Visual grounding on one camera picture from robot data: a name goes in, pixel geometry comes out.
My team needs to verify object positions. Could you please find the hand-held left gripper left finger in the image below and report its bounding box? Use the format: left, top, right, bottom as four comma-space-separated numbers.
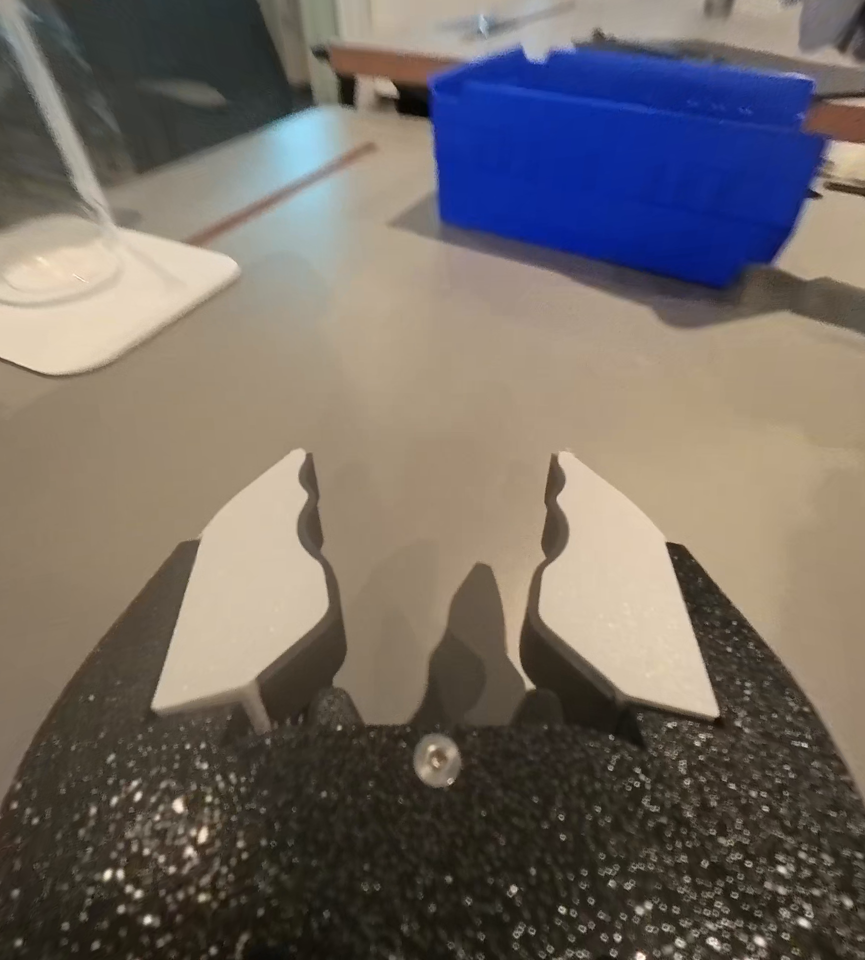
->
151, 448, 347, 735

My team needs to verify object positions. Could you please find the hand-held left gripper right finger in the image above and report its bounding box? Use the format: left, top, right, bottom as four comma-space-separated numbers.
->
518, 450, 722, 723

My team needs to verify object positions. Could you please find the white poster stand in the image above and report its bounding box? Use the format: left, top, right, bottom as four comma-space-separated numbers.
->
0, 0, 242, 376

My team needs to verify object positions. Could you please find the blue plastic bin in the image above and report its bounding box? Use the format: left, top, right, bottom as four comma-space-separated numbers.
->
428, 45, 831, 290

